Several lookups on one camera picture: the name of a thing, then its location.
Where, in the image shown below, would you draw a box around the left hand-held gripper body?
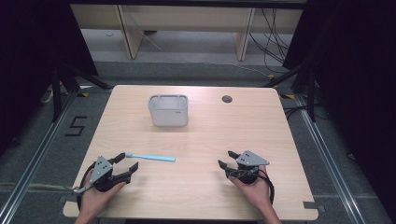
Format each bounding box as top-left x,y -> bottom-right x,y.
74,155 -> 132,192

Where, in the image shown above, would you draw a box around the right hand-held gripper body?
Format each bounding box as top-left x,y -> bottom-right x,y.
225,150 -> 271,186

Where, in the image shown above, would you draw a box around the light blue toothbrush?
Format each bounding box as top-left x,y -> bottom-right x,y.
124,152 -> 177,163

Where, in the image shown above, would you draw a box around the white plastic container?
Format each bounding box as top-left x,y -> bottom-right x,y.
147,93 -> 190,128

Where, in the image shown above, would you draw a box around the person's left hand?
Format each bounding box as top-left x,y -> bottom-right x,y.
80,169 -> 127,219

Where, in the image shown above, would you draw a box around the person's right hand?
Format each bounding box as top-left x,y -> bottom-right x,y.
228,164 -> 273,213

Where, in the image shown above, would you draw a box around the black metal stand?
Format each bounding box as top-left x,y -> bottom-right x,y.
50,61 -> 114,123
261,57 -> 319,123

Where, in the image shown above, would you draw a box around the dark curtain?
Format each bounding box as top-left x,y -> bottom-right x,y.
0,0 -> 99,157
282,0 -> 396,217

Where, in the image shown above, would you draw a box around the beige wooden desk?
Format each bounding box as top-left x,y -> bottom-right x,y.
70,3 -> 304,63

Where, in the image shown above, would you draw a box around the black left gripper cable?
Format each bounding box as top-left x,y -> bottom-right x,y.
76,161 -> 97,213

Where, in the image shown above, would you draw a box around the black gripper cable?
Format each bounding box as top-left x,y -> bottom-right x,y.
76,161 -> 97,213
229,169 -> 276,206

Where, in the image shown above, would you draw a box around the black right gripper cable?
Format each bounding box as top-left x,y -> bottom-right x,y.
229,169 -> 276,206

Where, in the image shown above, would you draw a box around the black floor cable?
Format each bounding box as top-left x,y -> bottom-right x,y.
282,105 -> 312,120

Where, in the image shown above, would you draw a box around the metal floor rail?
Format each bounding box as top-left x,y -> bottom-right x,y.
0,90 -> 79,224
293,92 -> 368,224

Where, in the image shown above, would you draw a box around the white coiled floor cable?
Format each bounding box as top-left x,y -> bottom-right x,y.
39,87 -> 56,105

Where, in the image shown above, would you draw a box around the black hanging cables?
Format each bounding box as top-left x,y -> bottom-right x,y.
248,7 -> 294,75

